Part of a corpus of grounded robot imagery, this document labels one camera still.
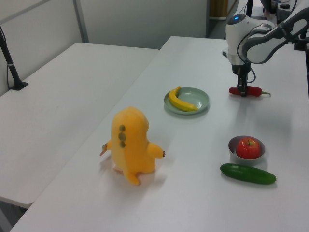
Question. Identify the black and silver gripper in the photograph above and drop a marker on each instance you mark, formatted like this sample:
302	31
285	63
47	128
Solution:
239	67

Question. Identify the red chili pepper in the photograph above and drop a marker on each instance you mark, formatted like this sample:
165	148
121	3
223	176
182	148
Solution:
254	91

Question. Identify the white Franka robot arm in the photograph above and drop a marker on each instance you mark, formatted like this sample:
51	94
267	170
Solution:
256	41

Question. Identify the pale green plastic plate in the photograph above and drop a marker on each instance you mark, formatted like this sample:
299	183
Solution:
200	99

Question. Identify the red apple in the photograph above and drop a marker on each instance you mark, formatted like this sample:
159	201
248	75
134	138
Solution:
248	148

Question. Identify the grey bowl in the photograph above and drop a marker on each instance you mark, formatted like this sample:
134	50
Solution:
233	149

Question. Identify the yellow banana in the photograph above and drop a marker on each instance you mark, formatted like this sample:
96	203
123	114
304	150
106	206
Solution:
179	102

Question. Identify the black clamp stand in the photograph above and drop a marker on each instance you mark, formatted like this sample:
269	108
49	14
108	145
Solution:
301	43

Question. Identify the green cucumber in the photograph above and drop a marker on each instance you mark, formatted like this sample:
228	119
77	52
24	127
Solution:
247	172

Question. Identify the yellow plush toy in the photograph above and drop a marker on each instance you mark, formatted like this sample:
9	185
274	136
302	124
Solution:
131	145

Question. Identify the grey partition post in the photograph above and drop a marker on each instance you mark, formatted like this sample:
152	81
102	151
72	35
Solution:
80	21

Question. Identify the black camera stand pole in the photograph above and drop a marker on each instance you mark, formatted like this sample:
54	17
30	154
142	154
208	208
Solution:
10	65

